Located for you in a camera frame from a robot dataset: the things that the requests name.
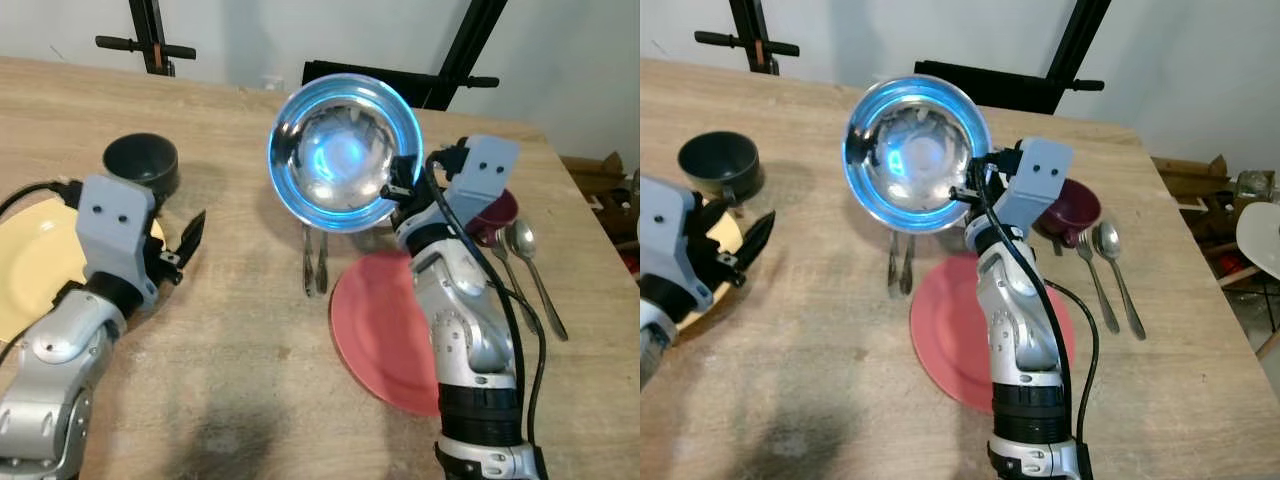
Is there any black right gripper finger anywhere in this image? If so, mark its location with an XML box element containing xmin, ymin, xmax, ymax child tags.
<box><xmin>950</xmin><ymin>158</ymin><xmax>987</xmax><ymax>203</ymax></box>
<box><xmin>385</xmin><ymin>155</ymin><xmax>421</xmax><ymax>201</ymax></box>

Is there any shiny steel bowl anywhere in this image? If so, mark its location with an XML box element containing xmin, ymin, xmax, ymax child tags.
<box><xmin>267</xmin><ymin>73</ymin><xmax>425</xmax><ymax>234</ymax></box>
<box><xmin>843</xmin><ymin>75</ymin><xmax>994</xmax><ymax>234</ymax></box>

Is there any yellow plate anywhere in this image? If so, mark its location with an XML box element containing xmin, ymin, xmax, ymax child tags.
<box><xmin>678</xmin><ymin>210</ymin><xmax>747</xmax><ymax>331</ymax></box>
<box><xmin>0</xmin><ymin>197</ymin><xmax>167</xmax><ymax>343</ymax></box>

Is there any black cup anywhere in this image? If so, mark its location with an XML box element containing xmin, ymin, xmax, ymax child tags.
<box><xmin>678</xmin><ymin>131</ymin><xmax>767</xmax><ymax>204</ymax></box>
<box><xmin>103</xmin><ymin>133</ymin><xmax>182</xmax><ymax>198</ymax></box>

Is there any maroon cup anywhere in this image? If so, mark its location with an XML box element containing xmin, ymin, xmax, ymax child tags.
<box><xmin>1035</xmin><ymin>178</ymin><xmax>1103</xmax><ymax>247</ymax></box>
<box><xmin>468</xmin><ymin>188</ymin><xmax>521</xmax><ymax>247</ymax></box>

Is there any steel spoon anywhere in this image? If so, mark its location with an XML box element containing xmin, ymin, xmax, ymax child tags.
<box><xmin>505</xmin><ymin>220</ymin><xmax>570</xmax><ymax>343</ymax></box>
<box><xmin>1092</xmin><ymin>222</ymin><xmax>1148</xmax><ymax>342</ymax></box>

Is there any steel fork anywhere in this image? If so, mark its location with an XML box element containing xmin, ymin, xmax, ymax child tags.
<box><xmin>488</xmin><ymin>230</ymin><xmax>533</xmax><ymax>333</ymax></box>
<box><xmin>1075</xmin><ymin>230</ymin><xmax>1122</xmax><ymax>335</ymax></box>

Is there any wooden shelf furniture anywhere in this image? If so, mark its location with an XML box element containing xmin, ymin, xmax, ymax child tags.
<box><xmin>558</xmin><ymin>152</ymin><xmax>641</xmax><ymax>276</ymax></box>
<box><xmin>1150</xmin><ymin>155</ymin><xmax>1280</xmax><ymax>301</ymax></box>

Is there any red plate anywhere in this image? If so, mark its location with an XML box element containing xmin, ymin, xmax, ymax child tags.
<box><xmin>330</xmin><ymin>250</ymin><xmax>471</xmax><ymax>417</ymax></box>
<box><xmin>910</xmin><ymin>252</ymin><xmax>1077</xmax><ymax>414</ymax></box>

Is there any white chair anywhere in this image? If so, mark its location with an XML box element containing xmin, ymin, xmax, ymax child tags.
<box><xmin>1235</xmin><ymin>201</ymin><xmax>1280</xmax><ymax>283</ymax></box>

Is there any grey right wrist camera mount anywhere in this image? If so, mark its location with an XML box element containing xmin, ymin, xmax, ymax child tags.
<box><xmin>994</xmin><ymin>138</ymin><xmax>1075</xmax><ymax>238</ymax></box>
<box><xmin>444</xmin><ymin>135</ymin><xmax>522</xmax><ymax>217</ymax></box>

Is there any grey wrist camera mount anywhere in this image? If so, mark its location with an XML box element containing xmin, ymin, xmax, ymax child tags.
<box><xmin>994</xmin><ymin>138</ymin><xmax>1075</xmax><ymax>238</ymax></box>
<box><xmin>640</xmin><ymin>175</ymin><xmax>717</xmax><ymax>293</ymax></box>
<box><xmin>76</xmin><ymin>174</ymin><xmax>167</xmax><ymax>293</ymax></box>
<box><xmin>444</xmin><ymin>135</ymin><xmax>522</xmax><ymax>217</ymax></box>

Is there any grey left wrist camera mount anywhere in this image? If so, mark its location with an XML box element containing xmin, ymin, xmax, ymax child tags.
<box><xmin>76</xmin><ymin>174</ymin><xmax>167</xmax><ymax>293</ymax></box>
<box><xmin>640</xmin><ymin>175</ymin><xmax>717</xmax><ymax>293</ymax></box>

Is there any black slanted metal frame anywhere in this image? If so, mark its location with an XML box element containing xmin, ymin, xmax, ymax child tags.
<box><xmin>913</xmin><ymin>0</ymin><xmax>1113</xmax><ymax>117</ymax></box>
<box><xmin>302</xmin><ymin>0</ymin><xmax>509</xmax><ymax>112</ymax></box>

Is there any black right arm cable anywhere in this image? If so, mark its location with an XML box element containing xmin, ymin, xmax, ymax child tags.
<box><xmin>972</xmin><ymin>150</ymin><xmax>1101</xmax><ymax>471</ymax></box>
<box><xmin>424</xmin><ymin>148</ymin><xmax>548</xmax><ymax>479</ymax></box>

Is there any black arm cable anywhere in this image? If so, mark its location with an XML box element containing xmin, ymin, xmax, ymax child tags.
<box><xmin>972</xmin><ymin>150</ymin><xmax>1101</xmax><ymax>471</ymax></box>
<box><xmin>0</xmin><ymin>179</ymin><xmax>83</xmax><ymax>217</ymax></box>
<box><xmin>424</xmin><ymin>148</ymin><xmax>548</xmax><ymax>479</ymax></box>

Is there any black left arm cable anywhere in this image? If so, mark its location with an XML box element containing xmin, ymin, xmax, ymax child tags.
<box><xmin>0</xmin><ymin>179</ymin><xmax>83</xmax><ymax>217</ymax></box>

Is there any black stand with handles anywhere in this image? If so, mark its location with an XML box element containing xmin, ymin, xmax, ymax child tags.
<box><xmin>694</xmin><ymin>0</ymin><xmax>801</xmax><ymax>76</ymax></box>
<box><xmin>95</xmin><ymin>0</ymin><xmax>198</xmax><ymax>77</ymax></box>

